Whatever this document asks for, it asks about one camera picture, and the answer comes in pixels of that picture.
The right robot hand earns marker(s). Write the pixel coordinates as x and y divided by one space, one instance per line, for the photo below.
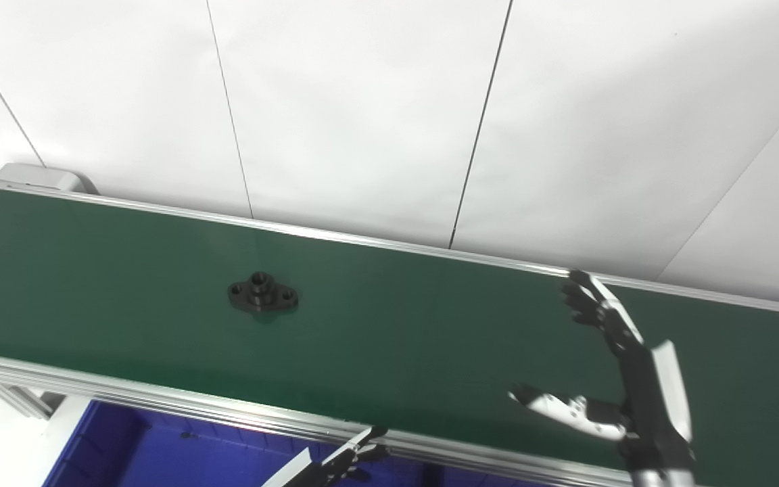
653 406

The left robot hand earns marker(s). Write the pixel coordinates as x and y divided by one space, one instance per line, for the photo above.
308 473

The black flanged metal part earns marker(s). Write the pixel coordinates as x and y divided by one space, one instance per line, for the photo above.
262 296

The blue plastic bin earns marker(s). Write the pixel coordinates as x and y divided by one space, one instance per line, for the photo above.
159 460
491 479

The green conveyor belt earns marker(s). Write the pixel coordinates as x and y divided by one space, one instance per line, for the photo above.
159 400
396 338

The aluminium conveyor support leg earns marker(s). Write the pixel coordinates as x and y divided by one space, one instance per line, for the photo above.
21 400

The grey conveyor end housing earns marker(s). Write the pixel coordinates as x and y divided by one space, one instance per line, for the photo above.
38 177

